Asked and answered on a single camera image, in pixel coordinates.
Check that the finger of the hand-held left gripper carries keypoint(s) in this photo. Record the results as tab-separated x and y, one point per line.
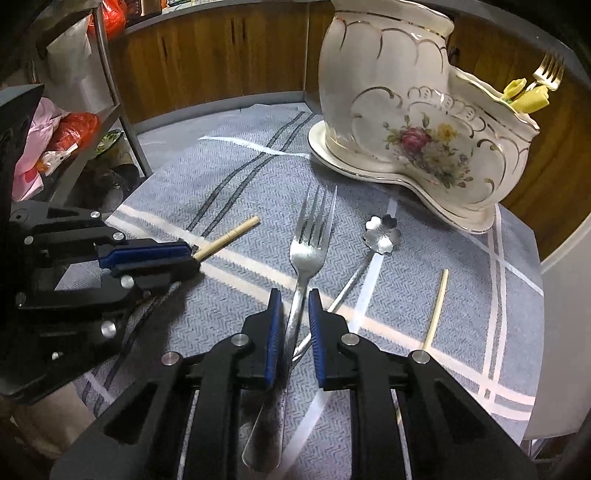
147	253
157	274

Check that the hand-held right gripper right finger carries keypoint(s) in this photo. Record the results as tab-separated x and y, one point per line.
316	337

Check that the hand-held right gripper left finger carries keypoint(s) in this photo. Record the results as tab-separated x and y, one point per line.
275	337

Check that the silver fork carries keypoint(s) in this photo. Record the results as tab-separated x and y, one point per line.
304	258

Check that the wooden chopstick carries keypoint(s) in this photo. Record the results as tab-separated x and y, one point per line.
231	235
436	309

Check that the silver flower spoon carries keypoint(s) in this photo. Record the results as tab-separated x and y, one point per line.
381	233

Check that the cream floral ceramic utensil holder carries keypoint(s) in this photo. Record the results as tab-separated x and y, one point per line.
392	69

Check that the gold fork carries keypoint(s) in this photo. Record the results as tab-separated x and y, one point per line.
549	74

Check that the person's left forearm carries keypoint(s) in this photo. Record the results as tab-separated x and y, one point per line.
51	420

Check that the grey plaid tablecloth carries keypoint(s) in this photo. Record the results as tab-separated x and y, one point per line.
184	184

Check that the red plastic bag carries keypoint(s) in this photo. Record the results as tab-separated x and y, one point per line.
76	131

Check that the pink plastic bag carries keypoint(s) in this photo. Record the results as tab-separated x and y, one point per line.
32	152

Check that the metal storage rack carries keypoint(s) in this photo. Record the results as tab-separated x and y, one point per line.
113	92

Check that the long wooden base cabinet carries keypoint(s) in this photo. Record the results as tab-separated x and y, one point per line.
207	69

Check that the white plastic bag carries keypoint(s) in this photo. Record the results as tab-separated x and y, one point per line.
69	37

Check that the orange plastic bag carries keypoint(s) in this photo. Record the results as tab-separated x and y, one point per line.
113	18

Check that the grey kitchen countertop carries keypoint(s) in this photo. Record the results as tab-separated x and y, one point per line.
221	10

